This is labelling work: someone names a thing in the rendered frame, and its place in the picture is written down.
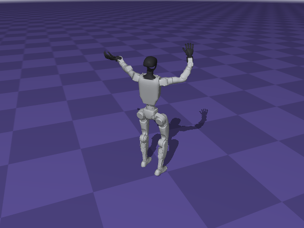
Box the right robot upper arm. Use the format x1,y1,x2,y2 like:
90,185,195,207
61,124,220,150
159,76,187,86

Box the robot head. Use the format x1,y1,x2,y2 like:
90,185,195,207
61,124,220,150
143,56,157,80

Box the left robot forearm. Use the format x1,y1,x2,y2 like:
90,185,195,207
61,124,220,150
117,57,128,73

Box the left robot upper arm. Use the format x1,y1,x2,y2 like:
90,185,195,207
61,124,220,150
126,66,141,82

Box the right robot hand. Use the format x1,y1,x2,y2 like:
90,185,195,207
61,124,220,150
182,43,193,62

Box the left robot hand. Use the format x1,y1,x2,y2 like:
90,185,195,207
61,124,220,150
104,51,122,61

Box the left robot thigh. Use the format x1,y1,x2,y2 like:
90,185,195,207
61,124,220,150
137,108,149,143

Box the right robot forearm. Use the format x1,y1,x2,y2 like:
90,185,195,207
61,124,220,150
181,57,193,79

